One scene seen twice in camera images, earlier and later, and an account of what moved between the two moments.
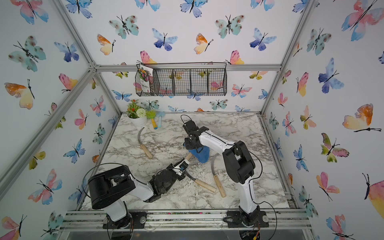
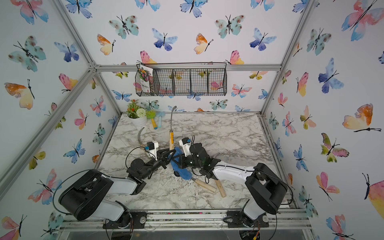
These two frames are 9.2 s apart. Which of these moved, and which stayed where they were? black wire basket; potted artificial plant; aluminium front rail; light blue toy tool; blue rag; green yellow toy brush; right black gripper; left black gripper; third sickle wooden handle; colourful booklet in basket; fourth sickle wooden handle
Moved: blue rag; right black gripper; left black gripper
Stayed: aluminium front rail; potted artificial plant; third sickle wooden handle; light blue toy tool; fourth sickle wooden handle; colourful booklet in basket; black wire basket; green yellow toy brush
